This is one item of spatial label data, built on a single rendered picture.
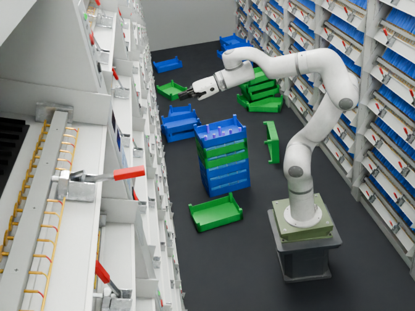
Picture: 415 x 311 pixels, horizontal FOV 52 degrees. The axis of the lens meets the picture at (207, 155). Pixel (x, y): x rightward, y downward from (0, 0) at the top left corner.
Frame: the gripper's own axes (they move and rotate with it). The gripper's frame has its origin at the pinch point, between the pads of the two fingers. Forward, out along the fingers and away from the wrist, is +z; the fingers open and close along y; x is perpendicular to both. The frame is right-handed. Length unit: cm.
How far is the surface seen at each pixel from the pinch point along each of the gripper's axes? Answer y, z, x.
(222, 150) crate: 64, -7, -75
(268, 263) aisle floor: -5, -9, -112
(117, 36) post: -40, 9, 43
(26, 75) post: -109, 13, 61
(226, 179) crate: 64, -2, -99
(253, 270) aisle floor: -8, 0, -110
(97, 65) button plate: -106, 5, 58
